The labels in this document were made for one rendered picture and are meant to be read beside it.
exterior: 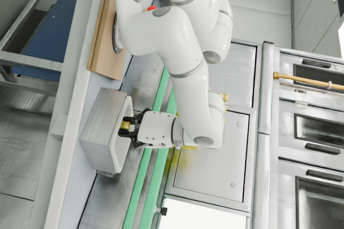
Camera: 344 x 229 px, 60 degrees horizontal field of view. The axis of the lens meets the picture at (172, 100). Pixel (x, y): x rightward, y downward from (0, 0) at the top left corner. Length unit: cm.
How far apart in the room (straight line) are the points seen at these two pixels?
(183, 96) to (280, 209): 82
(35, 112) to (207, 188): 83
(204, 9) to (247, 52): 100
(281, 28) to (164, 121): 588
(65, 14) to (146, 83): 53
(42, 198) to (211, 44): 61
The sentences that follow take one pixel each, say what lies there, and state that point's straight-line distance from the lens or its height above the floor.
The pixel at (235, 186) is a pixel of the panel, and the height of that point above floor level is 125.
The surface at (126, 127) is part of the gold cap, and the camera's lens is 87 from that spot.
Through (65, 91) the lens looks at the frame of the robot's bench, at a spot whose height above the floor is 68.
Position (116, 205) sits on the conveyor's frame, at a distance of 102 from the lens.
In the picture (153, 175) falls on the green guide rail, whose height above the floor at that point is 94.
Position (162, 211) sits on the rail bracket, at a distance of 112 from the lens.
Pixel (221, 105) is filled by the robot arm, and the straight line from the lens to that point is 75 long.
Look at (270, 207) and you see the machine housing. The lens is 131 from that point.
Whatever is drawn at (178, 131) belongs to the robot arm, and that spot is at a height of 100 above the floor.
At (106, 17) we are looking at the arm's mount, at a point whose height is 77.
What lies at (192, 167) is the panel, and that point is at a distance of 126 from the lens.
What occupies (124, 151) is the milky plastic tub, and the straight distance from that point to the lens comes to 101.
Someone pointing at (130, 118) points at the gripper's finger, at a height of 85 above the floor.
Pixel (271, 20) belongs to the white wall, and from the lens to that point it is 669.
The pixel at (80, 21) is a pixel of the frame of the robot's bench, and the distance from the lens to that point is 88.
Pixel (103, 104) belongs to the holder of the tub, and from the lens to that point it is 85.
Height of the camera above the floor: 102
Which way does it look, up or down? 4 degrees down
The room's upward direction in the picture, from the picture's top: 102 degrees clockwise
